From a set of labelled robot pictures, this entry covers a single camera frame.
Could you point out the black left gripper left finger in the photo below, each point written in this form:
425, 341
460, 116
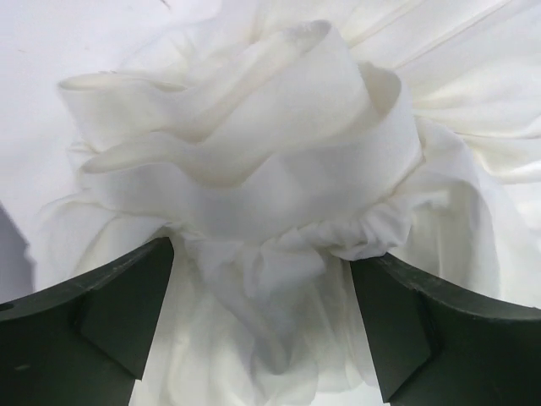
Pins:
85, 341

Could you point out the white ruffled skirt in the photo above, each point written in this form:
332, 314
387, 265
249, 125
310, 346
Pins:
274, 142

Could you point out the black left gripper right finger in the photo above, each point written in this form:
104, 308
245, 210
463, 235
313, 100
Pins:
436, 344

